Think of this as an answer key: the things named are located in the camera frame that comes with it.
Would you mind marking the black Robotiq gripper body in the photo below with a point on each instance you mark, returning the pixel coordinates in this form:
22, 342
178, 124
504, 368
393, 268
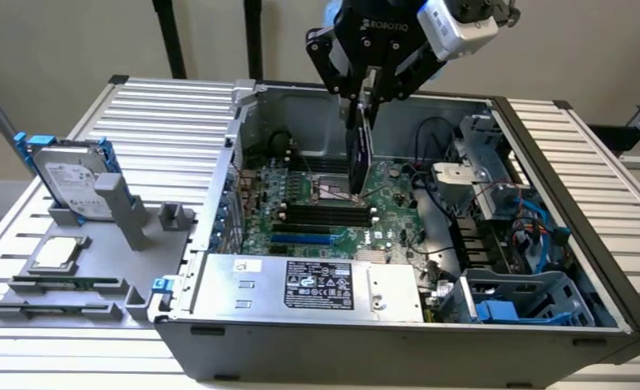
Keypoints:
381, 28

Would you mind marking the black graphics card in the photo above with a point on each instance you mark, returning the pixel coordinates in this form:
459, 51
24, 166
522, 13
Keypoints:
361, 150

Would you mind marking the black RAM slot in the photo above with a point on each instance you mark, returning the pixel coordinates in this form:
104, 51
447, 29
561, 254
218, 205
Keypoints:
323, 223
325, 206
325, 212
323, 217

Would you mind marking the black expansion slot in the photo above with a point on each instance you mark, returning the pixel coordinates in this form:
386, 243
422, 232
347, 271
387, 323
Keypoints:
303, 231

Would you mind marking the blue expansion slot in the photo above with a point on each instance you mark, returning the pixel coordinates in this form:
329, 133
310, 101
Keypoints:
298, 239

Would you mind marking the black stand pole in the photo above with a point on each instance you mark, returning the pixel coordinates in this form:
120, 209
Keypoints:
253, 38
171, 38

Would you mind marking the grey metal drive cage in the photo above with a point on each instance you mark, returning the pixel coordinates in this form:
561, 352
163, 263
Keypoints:
479, 138

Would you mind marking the CPU socket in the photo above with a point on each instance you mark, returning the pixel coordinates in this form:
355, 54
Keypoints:
327, 189

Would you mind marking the green motherboard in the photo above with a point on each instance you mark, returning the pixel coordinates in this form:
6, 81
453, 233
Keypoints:
390, 227

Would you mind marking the black box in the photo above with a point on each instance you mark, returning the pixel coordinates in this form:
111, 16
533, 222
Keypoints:
612, 140

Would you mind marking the small silver chipset heatsink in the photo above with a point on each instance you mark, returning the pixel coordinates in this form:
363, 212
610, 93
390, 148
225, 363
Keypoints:
371, 256

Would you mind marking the silver hard disk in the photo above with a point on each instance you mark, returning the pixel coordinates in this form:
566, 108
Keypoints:
67, 183

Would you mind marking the silver power supply unit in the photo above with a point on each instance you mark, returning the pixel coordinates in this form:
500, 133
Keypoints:
277, 292

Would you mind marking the grey disk bay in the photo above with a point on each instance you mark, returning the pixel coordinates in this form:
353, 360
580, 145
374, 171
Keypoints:
548, 292

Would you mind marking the blue hard disk carrier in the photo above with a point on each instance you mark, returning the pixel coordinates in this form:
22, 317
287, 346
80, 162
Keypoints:
23, 150

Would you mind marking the blue disk bay latch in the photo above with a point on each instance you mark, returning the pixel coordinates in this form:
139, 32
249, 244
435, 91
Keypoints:
496, 313

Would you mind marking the blue case latch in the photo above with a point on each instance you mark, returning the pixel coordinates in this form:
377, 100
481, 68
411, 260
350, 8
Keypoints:
162, 284

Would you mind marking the grey parts rack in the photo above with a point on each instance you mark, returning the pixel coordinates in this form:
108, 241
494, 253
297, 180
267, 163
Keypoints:
108, 260

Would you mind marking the black open PC case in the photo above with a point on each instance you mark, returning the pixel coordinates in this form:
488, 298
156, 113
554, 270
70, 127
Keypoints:
385, 349

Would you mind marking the silver CPU chip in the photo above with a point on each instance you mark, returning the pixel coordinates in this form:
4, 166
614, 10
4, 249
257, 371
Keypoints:
56, 252

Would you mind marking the green RAM stick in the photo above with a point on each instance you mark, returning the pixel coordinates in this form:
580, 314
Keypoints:
62, 282

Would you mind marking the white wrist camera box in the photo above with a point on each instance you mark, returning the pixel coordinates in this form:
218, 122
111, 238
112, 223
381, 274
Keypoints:
453, 28

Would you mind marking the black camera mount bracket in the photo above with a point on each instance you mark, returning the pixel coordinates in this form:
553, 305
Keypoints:
488, 10

